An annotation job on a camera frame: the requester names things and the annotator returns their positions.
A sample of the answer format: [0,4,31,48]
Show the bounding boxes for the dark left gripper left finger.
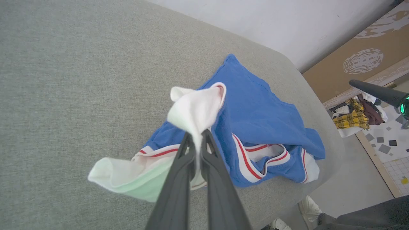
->
[145,132,196,230]

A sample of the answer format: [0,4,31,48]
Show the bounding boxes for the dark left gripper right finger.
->
[201,129,251,230]

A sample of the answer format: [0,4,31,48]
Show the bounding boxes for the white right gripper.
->
[349,80,409,128]

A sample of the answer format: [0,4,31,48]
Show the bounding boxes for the blue white sports jersey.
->
[88,54,326,203]

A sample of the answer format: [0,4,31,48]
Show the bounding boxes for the dark maroon garment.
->
[358,93,385,126]

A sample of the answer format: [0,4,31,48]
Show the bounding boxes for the yellow plaid garment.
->
[332,98,370,131]

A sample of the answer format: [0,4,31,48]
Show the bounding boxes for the light wooden border strip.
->
[355,131,402,198]
[322,57,409,111]

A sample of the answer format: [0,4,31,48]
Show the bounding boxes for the white crumpled cloth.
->
[330,92,389,138]

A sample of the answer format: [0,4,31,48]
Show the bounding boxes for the white sneaker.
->
[298,195,323,230]
[270,218,292,230]

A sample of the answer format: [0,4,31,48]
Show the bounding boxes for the dark grey trouser leg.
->
[315,195,409,230]

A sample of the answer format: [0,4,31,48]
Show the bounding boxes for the grey fabric sofa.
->
[0,0,345,230]

